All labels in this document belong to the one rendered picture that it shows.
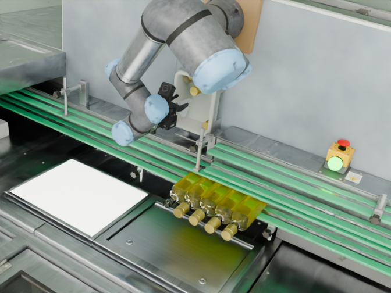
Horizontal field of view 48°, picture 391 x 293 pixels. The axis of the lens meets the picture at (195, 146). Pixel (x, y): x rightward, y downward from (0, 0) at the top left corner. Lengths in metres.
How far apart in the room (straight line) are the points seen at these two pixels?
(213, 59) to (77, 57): 1.23
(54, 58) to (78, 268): 1.00
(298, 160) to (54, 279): 0.86
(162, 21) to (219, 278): 0.81
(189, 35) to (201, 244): 0.81
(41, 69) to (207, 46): 1.22
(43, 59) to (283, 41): 1.04
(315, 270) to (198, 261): 0.40
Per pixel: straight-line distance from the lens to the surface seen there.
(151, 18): 0.99
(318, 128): 1.55
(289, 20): 1.50
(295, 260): 1.60
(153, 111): 1.25
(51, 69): 2.07
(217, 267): 1.45
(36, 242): 1.56
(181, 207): 1.42
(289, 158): 1.52
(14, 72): 1.95
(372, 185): 1.50
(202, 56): 0.92
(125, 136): 1.32
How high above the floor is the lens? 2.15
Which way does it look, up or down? 51 degrees down
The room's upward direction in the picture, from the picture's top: 125 degrees counter-clockwise
